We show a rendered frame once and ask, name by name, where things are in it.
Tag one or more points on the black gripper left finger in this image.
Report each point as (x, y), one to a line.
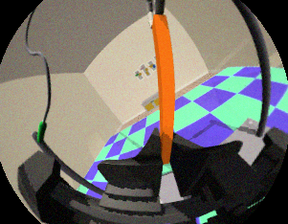
(147, 166)

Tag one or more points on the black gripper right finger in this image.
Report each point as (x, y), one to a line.
(189, 160)

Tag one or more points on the orange handle with black ring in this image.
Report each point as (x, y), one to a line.
(165, 72)

